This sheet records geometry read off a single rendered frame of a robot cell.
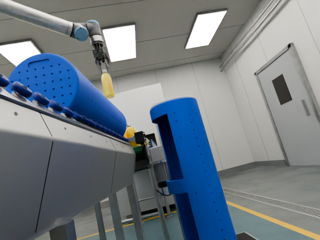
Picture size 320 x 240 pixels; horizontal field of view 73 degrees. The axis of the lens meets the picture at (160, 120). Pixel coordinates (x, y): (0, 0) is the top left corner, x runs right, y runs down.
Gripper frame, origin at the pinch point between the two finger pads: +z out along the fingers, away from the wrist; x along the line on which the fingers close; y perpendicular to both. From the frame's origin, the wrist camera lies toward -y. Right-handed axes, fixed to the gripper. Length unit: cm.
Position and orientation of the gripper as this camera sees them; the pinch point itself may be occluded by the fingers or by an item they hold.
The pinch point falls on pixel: (104, 71)
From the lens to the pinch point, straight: 163.6
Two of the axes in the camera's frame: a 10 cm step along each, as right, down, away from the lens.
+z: 2.5, 9.6, -1.1
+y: -0.3, -1.0, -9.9
